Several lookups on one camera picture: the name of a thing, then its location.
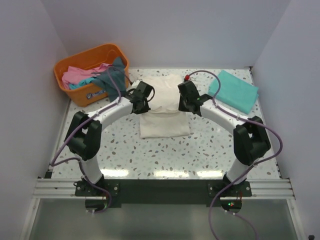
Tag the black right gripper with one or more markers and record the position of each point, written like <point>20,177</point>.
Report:
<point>181,107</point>

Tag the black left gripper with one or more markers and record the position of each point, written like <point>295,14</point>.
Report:
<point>145,109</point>

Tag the white t-shirt with red print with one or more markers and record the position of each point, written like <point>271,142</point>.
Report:
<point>164,120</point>

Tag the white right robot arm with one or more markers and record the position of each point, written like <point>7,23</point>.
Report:
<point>250,139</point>

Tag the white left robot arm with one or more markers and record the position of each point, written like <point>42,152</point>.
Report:
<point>85,131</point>

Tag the dark teal t-shirt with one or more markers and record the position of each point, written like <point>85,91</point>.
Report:
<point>112,79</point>

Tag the folded turquoise t-shirt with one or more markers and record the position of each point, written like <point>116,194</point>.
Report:
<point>236,92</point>

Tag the orange plastic laundry basket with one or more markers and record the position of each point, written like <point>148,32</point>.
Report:
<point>86,60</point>

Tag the light blue t-shirt in basket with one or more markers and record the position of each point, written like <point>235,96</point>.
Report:
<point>82,83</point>

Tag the pink t-shirt in basket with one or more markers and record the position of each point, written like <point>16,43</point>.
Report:
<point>74,75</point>

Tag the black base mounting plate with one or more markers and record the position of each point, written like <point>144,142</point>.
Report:
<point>149,191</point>

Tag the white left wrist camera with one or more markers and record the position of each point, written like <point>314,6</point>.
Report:
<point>135,84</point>

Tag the aluminium frame rail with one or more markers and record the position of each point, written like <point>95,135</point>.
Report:
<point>274,189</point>

